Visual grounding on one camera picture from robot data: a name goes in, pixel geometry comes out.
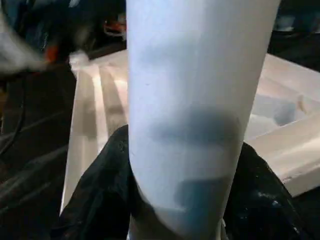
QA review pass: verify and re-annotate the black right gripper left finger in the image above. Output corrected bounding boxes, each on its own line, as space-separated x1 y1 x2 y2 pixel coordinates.
49 124 136 240

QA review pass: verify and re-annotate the white plastic table leg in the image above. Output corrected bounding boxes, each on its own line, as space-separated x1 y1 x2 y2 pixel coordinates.
124 0 280 240

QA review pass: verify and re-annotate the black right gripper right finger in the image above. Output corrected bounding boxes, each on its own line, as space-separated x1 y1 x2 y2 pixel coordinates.
224 141 310 240

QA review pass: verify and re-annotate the white plastic table top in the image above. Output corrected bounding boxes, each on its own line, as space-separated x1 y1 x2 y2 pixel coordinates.
59 49 320 216

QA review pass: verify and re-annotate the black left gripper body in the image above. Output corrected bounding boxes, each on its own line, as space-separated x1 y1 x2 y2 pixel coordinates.
41 21 81 66

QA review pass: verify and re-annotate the black plastic mat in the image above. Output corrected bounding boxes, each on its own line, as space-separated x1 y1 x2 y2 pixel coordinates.
0 0 320 240

